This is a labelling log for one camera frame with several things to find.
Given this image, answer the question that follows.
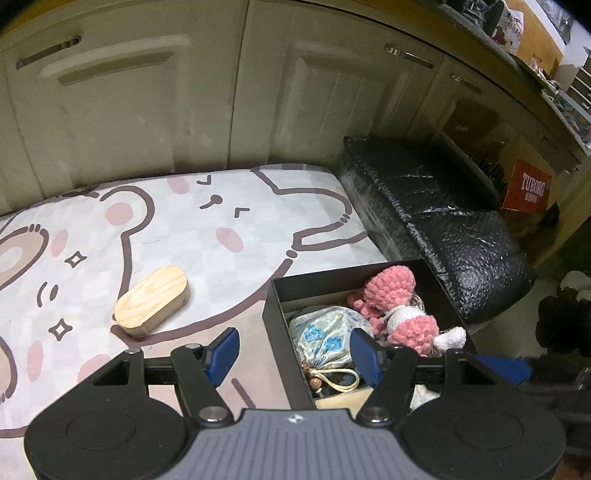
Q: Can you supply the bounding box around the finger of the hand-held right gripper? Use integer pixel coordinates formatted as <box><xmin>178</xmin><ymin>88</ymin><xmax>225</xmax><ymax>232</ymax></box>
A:
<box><xmin>473</xmin><ymin>354</ymin><xmax>533</xmax><ymax>385</ymax></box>

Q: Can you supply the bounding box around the red Tuborg box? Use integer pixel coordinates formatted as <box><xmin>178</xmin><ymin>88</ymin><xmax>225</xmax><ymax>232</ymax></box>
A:
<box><xmin>502</xmin><ymin>158</ymin><xmax>553</xmax><ymax>214</ymax></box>

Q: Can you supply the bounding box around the blue floral drawstring pouch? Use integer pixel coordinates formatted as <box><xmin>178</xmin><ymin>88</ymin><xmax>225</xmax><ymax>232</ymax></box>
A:
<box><xmin>288</xmin><ymin>308</ymin><xmax>378</xmax><ymax>398</ymax></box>

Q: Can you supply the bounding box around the dark cloth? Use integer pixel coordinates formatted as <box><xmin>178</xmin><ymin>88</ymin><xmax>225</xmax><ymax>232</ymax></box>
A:
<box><xmin>538</xmin><ymin>271</ymin><xmax>591</xmax><ymax>357</ymax></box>

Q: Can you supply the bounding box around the cartoon bear printed mat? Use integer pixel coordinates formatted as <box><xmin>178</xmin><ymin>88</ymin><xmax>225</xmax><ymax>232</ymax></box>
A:
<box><xmin>0</xmin><ymin>164</ymin><xmax>385</xmax><ymax>440</ymax></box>

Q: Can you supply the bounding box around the oval wooden box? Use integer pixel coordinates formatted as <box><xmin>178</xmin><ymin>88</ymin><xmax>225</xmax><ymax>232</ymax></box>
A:
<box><xmin>114</xmin><ymin>266</ymin><xmax>191</xmax><ymax>339</ymax></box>

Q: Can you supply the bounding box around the black cardboard box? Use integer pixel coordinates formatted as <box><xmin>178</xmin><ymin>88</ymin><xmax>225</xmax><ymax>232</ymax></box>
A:
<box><xmin>262</xmin><ymin>259</ymin><xmax>479</xmax><ymax>412</ymax></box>

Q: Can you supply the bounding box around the brown cardboard box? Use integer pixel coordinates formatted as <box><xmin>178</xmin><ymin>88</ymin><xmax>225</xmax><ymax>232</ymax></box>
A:
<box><xmin>445</xmin><ymin>99</ymin><xmax>502</xmax><ymax>145</ymax></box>

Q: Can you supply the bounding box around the metal cabinet handle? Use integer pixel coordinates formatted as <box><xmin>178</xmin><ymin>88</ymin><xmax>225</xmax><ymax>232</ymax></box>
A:
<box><xmin>450</xmin><ymin>73</ymin><xmax>484</xmax><ymax>96</ymax></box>
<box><xmin>16</xmin><ymin>38</ymin><xmax>82</xmax><ymax>71</ymax></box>
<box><xmin>385</xmin><ymin>44</ymin><xmax>435</xmax><ymax>71</ymax></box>

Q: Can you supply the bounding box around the white red printed bag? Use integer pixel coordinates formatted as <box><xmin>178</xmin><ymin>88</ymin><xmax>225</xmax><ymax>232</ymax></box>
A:
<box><xmin>480</xmin><ymin>0</ymin><xmax>526</xmax><ymax>52</ymax></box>

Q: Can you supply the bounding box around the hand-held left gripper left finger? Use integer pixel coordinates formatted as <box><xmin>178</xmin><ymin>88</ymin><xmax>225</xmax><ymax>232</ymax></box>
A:
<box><xmin>92</xmin><ymin>328</ymin><xmax>241</xmax><ymax>429</ymax></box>

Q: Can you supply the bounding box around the cream cabinet door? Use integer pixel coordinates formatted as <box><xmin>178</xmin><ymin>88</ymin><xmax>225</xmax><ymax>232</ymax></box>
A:
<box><xmin>431</xmin><ymin>58</ymin><xmax>513</xmax><ymax>139</ymax></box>
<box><xmin>231</xmin><ymin>0</ymin><xmax>446</xmax><ymax>174</ymax></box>
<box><xmin>0</xmin><ymin>0</ymin><xmax>247</xmax><ymax>213</ymax></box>

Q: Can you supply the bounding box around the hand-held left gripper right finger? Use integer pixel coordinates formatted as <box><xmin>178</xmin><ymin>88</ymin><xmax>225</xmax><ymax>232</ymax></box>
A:
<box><xmin>350</xmin><ymin>329</ymin><xmax>495</xmax><ymax>429</ymax></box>

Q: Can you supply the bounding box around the pink crochet doll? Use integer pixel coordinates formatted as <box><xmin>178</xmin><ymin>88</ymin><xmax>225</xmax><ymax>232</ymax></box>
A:
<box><xmin>346</xmin><ymin>265</ymin><xmax>468</xmax><ymax>359</ymax></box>

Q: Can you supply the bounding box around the black bubble-wrapped package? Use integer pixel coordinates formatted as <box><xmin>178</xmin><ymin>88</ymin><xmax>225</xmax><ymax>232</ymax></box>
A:
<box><xmin>339</xmin><ymin>135</ymin><xmax>539</xmax><ymax>326</ymax></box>

